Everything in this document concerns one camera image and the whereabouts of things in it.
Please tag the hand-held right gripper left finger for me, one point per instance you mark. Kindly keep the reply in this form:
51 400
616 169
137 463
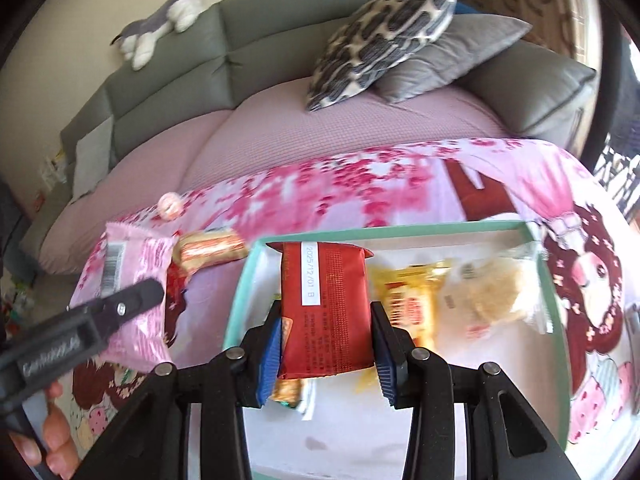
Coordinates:
267 360

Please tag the black and white patterned cloth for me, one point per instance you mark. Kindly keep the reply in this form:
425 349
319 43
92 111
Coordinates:
617 170

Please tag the pink snack packet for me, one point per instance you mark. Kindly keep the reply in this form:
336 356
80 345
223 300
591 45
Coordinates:
135 265

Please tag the grey-green sofa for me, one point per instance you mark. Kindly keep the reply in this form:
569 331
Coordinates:
280 35

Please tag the pink sofa seat cushion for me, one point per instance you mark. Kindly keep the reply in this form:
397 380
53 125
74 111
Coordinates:
300 135
130 180

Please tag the white and yellow box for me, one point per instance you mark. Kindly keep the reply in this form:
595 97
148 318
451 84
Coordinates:
56 167

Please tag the shallow teal cardboard box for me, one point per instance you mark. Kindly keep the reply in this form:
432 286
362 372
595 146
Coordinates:
350 435

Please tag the grey pillow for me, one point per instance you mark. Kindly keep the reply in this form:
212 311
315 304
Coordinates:
450 60

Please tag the black and cream patterned pillow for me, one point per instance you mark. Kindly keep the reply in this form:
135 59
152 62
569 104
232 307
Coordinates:
380 40

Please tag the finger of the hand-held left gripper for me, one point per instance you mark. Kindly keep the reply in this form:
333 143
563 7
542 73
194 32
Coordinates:
127 305

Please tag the small jelly cup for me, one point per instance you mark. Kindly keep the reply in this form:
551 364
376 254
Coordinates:
169 206

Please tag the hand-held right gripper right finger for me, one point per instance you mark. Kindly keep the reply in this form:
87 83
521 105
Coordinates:
387 375

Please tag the pink cartoon printed blanket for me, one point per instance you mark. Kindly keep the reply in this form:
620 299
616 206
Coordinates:
400 195

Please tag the light grey cushion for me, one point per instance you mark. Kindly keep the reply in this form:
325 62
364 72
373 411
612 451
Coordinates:
92 160

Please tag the person's left hand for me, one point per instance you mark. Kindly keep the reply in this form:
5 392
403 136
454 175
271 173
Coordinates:
55 430

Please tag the grey and white plush toy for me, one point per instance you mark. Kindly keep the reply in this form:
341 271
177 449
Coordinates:
165 20

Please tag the gold and red snack packet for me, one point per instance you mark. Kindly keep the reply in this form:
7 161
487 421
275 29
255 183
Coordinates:
210 250

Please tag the yellow cake packet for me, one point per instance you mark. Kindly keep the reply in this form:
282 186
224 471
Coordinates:
410 305

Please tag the colourful clutter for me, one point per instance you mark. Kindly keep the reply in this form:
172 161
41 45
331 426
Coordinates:
14 302

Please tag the clear-wrapped white bun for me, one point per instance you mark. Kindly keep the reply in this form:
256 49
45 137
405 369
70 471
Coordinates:
495 290

